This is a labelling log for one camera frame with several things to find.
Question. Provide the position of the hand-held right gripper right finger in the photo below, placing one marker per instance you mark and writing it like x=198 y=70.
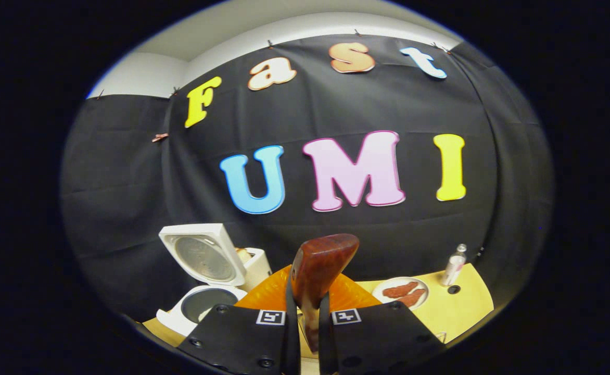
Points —
x=383 y=338

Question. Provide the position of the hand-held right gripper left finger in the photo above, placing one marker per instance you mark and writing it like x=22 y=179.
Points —
x=242 y=338

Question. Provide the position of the white rice cooker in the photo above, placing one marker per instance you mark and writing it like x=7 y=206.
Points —
x=201 y=258

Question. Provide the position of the brown wooden spoon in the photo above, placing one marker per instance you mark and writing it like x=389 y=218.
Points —
x=320 y=260

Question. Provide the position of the red-brown sausage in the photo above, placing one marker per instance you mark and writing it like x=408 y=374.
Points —
x=413 y=298
x=399 y=289

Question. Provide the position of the white round plate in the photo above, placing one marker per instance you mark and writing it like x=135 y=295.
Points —
x=422 y=284

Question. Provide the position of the white toaster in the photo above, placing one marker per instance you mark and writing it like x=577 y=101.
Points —
x=261 y=268

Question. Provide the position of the toast bread slice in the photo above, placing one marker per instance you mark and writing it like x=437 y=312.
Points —
x=244 y=255

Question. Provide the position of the small black round disc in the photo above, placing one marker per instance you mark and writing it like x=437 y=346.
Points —
x=454 y=289

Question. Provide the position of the clear bottle with pink label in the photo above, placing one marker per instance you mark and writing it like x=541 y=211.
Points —
x=453 y=265

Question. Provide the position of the black backdrop cloth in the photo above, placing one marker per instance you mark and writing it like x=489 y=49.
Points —
x=128 y=208

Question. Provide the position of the red clip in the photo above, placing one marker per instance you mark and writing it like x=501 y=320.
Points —
x=160 y=137

